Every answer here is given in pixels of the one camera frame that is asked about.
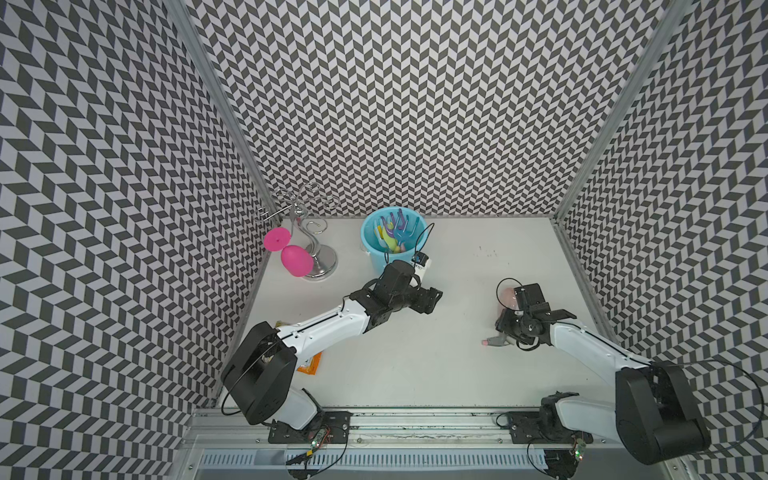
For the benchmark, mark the purple fork pink handle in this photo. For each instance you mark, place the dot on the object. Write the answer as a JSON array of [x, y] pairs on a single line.
[[395, 223]]

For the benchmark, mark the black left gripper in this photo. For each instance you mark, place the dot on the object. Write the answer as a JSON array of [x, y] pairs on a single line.
[[427, 300]]

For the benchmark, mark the chrome glass holder stand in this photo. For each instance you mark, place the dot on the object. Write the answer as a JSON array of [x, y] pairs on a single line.
[[304, 227]]

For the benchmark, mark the light blue toy rake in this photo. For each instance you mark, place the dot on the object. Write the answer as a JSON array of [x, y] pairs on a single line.
[[413, 231]]

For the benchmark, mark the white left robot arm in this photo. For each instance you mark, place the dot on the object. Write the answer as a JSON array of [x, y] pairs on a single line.
[[259, 375]]

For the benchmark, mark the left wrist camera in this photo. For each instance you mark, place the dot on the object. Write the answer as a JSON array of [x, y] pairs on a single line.
[[421, 263]]

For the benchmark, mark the green trowel wooden handle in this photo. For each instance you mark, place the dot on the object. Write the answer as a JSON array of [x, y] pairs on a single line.
[[394, 245]]

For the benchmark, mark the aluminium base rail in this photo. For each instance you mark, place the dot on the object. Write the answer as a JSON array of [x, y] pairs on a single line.
[[401, 440]]

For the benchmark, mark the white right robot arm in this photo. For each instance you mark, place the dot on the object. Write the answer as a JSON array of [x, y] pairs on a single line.
[[653, 413]]

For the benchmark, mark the orange Fox's candy bag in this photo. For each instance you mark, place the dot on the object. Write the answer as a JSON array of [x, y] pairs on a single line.
[[304, 344]]

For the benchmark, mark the light blue plastic bucket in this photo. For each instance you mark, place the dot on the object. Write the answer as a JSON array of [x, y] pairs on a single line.
[[379, 254]]

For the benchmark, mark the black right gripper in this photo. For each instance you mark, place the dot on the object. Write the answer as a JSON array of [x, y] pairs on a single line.
[[502, 322]]

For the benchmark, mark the teal fork yellow handle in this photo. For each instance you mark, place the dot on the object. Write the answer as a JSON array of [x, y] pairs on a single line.
[[401, 238]]

